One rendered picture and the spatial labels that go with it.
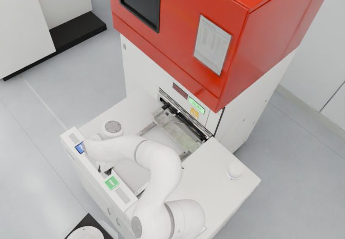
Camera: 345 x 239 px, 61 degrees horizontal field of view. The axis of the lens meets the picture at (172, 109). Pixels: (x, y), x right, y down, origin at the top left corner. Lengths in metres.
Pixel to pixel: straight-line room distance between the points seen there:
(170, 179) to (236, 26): 0.56
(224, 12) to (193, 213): 0.67
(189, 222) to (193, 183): 0.69
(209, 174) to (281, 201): 1.26
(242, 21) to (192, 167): 0.82
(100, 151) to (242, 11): 0.66
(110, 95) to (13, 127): 0.93
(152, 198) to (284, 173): 2.13
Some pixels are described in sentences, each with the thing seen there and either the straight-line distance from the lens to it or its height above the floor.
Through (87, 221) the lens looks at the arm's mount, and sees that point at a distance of 1.46.
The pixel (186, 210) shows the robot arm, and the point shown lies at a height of 1.56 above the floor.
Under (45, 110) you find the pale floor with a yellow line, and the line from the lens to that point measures 3.05.
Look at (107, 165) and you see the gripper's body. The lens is 1.28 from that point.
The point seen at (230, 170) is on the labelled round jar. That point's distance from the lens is 1.49.
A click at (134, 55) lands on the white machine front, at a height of 1.07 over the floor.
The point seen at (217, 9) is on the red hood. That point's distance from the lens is 1.10.
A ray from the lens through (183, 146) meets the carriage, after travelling 1.70.
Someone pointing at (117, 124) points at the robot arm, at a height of 1.42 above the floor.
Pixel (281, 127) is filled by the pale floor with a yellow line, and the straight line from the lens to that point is 3.07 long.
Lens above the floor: 2.38
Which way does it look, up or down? 55 degrees down
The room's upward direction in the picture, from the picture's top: 7 degrees clockwise
